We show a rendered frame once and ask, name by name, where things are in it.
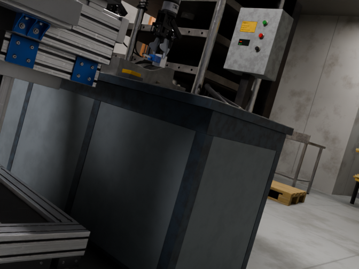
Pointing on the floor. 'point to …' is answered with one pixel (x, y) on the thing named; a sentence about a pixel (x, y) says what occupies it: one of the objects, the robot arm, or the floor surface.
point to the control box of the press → (257, 47)
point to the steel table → (302, 158)
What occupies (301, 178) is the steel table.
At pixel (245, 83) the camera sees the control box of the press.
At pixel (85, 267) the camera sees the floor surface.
